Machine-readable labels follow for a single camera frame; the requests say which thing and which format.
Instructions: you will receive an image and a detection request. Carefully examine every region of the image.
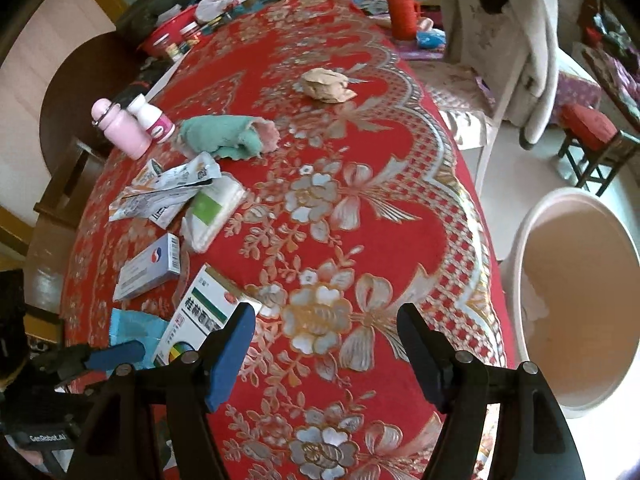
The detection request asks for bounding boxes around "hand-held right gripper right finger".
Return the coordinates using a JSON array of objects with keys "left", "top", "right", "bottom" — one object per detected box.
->
[{"left": 396, "top": 303, "right": 588, "bottom": 480}]

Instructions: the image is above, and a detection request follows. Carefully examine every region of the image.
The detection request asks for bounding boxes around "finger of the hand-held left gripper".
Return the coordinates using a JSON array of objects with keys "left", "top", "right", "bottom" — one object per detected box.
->
[{"left": 35, "top": 340, "right": 146, "bottom": 386}]

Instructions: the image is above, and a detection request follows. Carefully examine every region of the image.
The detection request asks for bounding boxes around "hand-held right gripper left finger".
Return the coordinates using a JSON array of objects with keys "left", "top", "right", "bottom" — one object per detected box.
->
[{"left": 65, "top": 302, "right": 257, "bottom": 480}]

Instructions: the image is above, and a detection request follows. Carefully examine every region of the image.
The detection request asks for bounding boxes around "light blue packet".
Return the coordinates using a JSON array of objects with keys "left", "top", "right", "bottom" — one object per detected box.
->
[{"left": 109, "top": 308, "right": 171, "bottom": 366}]

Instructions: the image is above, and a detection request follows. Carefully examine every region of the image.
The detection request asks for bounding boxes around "white and blue medicine box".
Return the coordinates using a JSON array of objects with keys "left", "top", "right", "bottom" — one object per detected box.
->
[{"left": 112, "top": 232, "right": 182, "bottom": 302}]

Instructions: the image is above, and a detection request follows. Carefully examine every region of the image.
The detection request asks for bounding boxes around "white plastic bin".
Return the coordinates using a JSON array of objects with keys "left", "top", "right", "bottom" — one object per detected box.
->
[{"left": 500, "top": 187, "right": 640, "bottom": 420}]

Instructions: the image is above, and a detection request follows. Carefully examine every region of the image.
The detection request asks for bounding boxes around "orange and white sachet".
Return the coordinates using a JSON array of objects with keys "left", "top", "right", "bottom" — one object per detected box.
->
[{"left": 122, "top": 159, "right": 166, "bottom": 198}]

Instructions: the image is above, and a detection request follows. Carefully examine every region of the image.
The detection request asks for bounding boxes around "green cloth rag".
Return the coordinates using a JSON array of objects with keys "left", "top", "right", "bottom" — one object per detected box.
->
[{"left": 175, "top": 115, "right": 281, "bottom": 162}]

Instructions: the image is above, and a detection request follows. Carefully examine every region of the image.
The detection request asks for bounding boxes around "brown paper ball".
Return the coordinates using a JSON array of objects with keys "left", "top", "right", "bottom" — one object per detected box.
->
[{"left": 301, "top": 67, "right": 358, "bottom": 105}]

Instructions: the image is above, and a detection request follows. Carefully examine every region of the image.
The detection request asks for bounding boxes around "green and white medicine box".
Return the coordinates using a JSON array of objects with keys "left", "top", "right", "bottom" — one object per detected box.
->
[{"left": 151, "top": 264, "right": 263, "bottom": 368}]

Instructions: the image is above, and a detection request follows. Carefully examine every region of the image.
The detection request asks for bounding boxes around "tissue pack with green label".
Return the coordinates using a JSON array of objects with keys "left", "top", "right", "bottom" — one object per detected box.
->
[{"left": 180, "top": 176, "right": 247, "bottom": 253}]

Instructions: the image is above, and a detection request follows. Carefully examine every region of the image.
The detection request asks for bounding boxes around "white torn sachet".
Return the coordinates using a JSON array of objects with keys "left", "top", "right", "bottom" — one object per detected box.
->
[{"left": 109, "top": 187, "right": 201, "bottom": 231}]

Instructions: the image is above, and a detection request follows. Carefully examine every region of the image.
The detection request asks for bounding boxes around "dark wooden chair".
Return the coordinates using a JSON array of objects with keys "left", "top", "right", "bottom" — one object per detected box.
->
[{"left": 32, "top": 137, "right": 108, "bottom": 241}]

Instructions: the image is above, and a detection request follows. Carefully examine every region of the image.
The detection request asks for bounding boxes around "silver foil sachet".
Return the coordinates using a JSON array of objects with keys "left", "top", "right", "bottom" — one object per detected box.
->
[{"left": 150, "top": 152, "right": 222, "bottom": 196}]

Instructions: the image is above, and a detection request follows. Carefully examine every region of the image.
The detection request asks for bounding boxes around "red floral tablecloth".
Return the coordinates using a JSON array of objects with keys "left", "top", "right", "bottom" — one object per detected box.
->
[{"left": 60, "top": 0, "right": 508, "bottom": 480}]

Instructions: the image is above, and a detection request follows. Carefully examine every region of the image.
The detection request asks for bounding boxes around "white bottle with pink label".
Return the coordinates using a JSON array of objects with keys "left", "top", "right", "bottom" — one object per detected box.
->
[{"left": 126, "top": 95, "right": 177, "bottom": 143}]

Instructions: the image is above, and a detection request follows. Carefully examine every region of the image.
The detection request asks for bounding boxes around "round brown tabletop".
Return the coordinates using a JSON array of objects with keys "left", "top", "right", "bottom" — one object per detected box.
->
[{"left": 40, "top": 30, "right": 151, "bottom": 171}]

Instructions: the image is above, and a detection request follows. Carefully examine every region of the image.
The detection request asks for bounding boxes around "wooden stool with red cushion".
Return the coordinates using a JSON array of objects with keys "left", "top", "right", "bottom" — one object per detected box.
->
[{"left": 557, "top": 104, "right": 640, "bottom": 198}]

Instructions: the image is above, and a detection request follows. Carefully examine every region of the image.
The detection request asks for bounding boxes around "purple floral sheet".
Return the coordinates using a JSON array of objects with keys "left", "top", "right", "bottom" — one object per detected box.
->
[{"left": 552, "top": 67, "right": 603, "bottom": 111}]

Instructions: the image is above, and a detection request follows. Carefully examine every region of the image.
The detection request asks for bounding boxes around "blue plastic bag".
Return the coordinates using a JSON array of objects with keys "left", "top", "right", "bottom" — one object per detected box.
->
[{"left": 416, "top": 30, "right": 446, "bottom": 52}]

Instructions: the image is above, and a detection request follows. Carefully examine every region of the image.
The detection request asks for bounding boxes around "grey jacket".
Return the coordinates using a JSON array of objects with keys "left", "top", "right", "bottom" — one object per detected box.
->
[{"left": 492, "top": 0, "right": 561, "bottom": 150}]

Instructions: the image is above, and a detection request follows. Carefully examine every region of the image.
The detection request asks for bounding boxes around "white chair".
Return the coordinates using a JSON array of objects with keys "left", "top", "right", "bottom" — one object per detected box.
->
[{"left": 415, "top": 0, "right": 531, "bottom": 191}]

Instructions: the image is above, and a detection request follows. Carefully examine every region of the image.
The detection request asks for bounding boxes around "red plastic basin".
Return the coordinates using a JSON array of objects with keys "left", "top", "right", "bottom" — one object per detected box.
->
[{"left": 137, "top": 7, "right": 201, "bottom": 58}]

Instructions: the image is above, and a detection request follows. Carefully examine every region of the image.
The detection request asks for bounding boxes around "small white-lidded jar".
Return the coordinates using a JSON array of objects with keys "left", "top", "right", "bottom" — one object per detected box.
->
[{"left": 180, "top": 22, "right": 202, "bottom": 53}]

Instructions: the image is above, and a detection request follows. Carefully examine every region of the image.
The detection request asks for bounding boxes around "floral sofa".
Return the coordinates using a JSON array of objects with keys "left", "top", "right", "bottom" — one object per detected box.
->
[{"left": 580, "top": 42, "right": 640, "bottom": 133}]

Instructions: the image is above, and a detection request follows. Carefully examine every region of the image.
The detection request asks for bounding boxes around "red thermos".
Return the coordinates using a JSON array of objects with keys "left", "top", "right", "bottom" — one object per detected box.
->
[{"left": 387, "top": 0, "right": 423, "bottom": 41}]

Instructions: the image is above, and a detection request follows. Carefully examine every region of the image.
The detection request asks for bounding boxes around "dark grey bag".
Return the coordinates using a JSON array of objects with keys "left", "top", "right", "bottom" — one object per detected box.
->
[{"left": 117, "top": 0, "right": 193, "bottom": 41}]

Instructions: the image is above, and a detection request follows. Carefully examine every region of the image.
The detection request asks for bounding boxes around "white plastic bag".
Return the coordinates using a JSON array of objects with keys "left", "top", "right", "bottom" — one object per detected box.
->
[{"left": 195, "top": 0, "right": 256, "bottom": 23}]

